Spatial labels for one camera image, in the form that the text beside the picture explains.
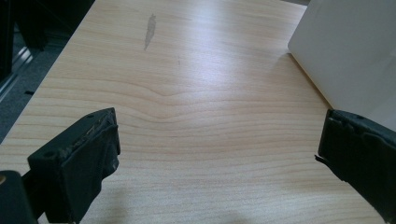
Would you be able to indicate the metal floor rail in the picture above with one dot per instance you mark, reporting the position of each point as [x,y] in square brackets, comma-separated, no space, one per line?
[14,71]

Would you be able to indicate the black tape strip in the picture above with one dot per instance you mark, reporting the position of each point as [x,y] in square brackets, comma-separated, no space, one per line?
[29,92]

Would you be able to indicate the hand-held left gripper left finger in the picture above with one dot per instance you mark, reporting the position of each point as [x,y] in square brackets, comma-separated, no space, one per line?
[74,161]

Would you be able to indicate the white plastic storage box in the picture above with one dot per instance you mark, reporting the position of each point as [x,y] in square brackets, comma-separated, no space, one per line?
[348,53]

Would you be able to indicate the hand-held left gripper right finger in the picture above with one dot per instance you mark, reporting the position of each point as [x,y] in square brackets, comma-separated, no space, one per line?
[364,158]

